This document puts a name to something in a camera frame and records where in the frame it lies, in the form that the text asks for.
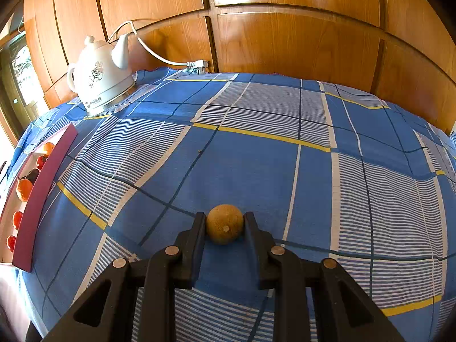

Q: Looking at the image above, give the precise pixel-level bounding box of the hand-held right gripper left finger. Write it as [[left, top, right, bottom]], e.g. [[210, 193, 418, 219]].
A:
[[43, 212, 208, 342]]

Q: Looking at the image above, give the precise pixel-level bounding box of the white ceramic electric kettle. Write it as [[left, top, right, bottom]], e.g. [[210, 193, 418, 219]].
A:
[[67, 33, 138, 116]]

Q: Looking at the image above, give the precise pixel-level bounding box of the dark brown fruit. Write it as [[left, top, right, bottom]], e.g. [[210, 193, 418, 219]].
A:
[[18, 168, 40, 185]]

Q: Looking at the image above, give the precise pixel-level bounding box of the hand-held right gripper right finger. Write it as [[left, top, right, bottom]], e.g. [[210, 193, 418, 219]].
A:
[[243, 212, 405, 342]]

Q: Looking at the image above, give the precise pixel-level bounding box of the blue plaid tablecloth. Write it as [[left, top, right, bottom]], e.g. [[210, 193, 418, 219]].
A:
[[7, 68, 456, 342]]

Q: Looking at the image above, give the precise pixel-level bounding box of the wooden framed glass door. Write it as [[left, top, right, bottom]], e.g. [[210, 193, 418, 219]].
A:
[[0, 25, 47, 139]]

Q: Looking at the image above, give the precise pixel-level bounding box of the wooden wardrobe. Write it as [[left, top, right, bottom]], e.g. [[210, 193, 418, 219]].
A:
[[21, 0, 456, 136]]

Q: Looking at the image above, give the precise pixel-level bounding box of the pink shallow cardboard tray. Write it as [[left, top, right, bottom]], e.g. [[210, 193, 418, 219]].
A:
[[0, 123, 79, 271]]

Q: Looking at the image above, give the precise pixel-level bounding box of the white power cord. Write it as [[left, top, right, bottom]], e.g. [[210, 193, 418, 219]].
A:
[[108, 21, 200, 68]]

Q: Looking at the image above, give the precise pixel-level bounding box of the small olive round fruit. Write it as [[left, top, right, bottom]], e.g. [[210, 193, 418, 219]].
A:
[[206, 204, 245, 245]]

